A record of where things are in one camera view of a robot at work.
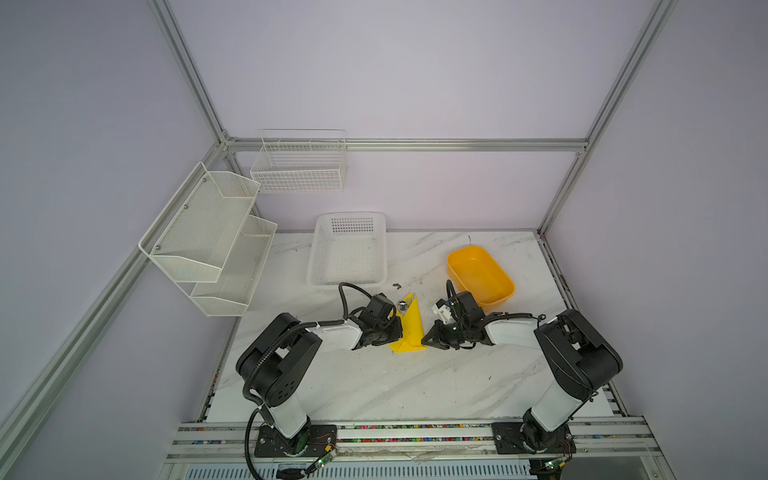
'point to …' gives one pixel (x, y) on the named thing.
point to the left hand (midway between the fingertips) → (401, 333)
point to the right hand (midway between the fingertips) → (421, 341)
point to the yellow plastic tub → (473, 269)
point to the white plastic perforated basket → (350, 248)
